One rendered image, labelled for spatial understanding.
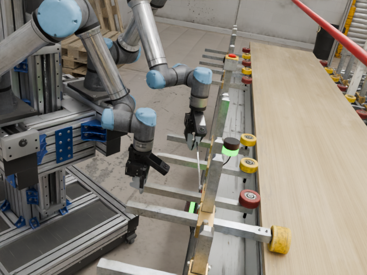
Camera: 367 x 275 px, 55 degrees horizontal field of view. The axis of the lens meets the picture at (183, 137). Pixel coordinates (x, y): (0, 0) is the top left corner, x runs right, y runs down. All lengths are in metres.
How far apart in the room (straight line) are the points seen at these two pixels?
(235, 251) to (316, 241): 0.39
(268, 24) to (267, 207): 7.95
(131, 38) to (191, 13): 7.54
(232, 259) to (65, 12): 1.10
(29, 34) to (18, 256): 1.22
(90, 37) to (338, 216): 1.11
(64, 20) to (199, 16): 8.14
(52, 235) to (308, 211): 1.38
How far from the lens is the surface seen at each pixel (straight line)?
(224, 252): 1.54
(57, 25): 1.16
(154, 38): 1.41
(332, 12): 9.23
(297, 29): 9.18
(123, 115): 1.26
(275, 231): 1.14
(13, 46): 1.27
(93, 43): 1.31
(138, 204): 1.15
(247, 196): 1.38
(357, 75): 2.96
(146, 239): 2.40
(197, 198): 1.39
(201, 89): 1.40
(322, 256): 1.25
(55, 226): 2.19
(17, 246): 2.12
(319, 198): 1.51
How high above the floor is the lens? 1.70
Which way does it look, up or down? 28 degrees down
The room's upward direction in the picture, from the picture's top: 9 degrees clockwise
